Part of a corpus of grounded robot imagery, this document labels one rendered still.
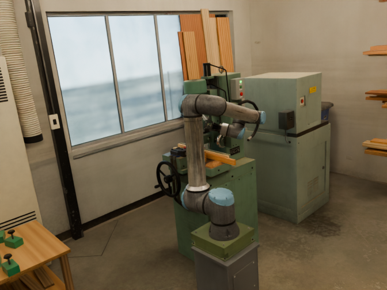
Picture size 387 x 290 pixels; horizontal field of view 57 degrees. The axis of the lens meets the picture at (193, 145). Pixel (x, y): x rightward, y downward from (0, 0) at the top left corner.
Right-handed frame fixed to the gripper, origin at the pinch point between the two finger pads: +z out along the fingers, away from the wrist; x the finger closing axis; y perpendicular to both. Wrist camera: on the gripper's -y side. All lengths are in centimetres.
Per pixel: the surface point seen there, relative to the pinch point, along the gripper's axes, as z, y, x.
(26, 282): 91, 12, 143
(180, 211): 0, -39, 73
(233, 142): -30.3, -23.4, 7.0
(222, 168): -27.2, -5.8, 28.1
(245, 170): -44, -37, 26
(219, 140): -19.6, -20.7, 7.9
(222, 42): 18, -188, -119
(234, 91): -21.4, -21.5, -32.0
